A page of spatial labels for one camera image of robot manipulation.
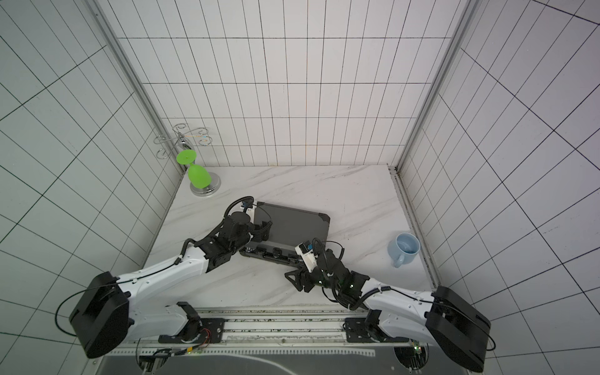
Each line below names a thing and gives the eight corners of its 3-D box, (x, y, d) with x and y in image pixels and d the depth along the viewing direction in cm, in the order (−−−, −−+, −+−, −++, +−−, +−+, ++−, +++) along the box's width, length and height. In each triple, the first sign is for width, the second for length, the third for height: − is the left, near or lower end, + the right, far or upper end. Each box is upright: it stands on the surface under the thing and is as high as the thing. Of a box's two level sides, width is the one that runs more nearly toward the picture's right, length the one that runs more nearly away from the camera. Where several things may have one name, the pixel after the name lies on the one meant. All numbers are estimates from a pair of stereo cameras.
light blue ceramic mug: (391, 269, 88) (398, 261, 82) (384, 242, 96) (390, 232, 89) (417, 269, 88) (426, 261, 82) (408, 242, 96) (416, 232, 89)
